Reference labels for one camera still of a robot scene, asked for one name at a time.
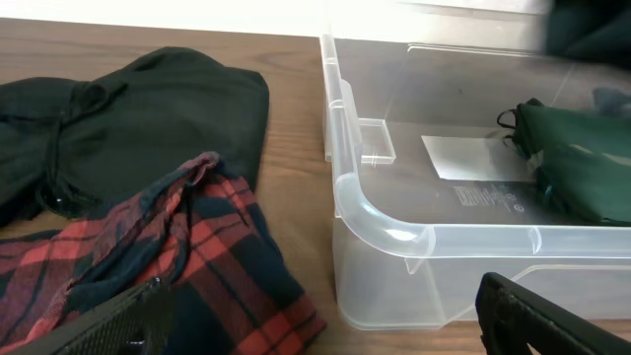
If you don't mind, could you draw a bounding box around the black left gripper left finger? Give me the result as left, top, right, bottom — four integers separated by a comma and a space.
10, 278, 174, 355

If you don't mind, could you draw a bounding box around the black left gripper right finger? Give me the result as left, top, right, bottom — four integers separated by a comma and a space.
475, 272, 630, 355

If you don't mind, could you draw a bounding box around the red navy plaid shirt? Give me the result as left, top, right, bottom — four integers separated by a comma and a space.
1, 153, 325, 354

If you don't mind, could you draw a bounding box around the black cloth with band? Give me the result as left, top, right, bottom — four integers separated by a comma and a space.
543, 0, 630, 70

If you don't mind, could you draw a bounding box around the clear plastic storage bin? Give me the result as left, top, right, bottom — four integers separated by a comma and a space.
320, 35, 630, 330

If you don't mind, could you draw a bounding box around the dark green folded cloth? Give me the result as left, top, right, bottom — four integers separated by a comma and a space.
496, 99, 630, 227

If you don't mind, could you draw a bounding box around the large black folded garment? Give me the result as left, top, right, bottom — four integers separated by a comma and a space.
1, 47, 270, 224

